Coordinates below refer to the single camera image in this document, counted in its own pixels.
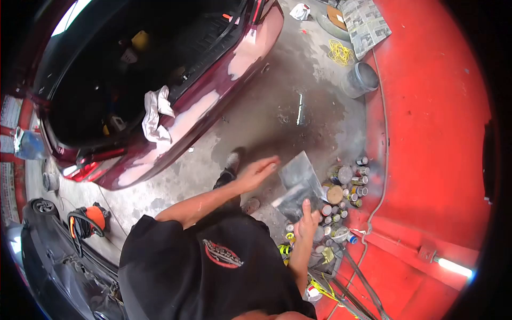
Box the bundle of metal rods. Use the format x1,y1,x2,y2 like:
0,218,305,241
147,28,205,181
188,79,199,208
308,248,390,320

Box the person's legs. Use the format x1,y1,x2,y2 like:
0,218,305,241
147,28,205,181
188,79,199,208
212,148,246,202

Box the dark red car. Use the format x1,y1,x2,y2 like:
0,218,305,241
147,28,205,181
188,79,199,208
30,0,285,192

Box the group of paint cans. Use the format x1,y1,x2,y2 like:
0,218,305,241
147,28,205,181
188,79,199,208
280,156,370,265

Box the white rag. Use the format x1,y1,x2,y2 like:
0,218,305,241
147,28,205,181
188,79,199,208
289,3,311,21

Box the grey mixing board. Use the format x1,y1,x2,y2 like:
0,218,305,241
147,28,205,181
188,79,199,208
271,151,326,223

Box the person's left fingers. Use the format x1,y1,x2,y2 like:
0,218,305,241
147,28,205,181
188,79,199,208
256,156,281,176

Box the white cloth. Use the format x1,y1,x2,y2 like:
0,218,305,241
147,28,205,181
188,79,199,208
142,85,176,144

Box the grey plastic bucket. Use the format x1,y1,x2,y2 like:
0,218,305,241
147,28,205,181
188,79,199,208
341,62,380,99

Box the newspaper sheets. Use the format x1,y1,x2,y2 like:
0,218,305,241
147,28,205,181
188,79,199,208
340,0,393,61

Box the yellow cord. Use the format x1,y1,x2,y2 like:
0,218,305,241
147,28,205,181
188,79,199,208
328,39,355,66

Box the tube work light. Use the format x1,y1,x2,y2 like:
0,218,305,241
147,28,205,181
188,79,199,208
418,246,477,281

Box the orange shop vacuum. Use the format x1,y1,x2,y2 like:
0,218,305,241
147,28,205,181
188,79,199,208
67,202,112,257

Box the person's left hand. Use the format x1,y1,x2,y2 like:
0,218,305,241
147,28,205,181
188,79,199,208
236,156,281,193

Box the tyre with cardboard piece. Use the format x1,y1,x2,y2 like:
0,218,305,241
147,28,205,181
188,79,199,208
316,4,353,42

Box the blue plastic bag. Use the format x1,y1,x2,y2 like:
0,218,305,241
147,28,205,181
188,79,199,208
14,127,46,161

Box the black car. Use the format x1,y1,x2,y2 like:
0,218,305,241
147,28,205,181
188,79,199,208
20,198,129,320

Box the person's body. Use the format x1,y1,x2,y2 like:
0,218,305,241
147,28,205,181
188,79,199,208
118,208,317,320

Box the small grey bucket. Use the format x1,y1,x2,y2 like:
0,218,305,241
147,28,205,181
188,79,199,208
42,172,61,193

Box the grey hose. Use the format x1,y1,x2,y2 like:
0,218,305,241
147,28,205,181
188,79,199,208
326,48,390,320

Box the person's right hand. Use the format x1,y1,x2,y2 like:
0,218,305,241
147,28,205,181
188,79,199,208
295,199,321,242

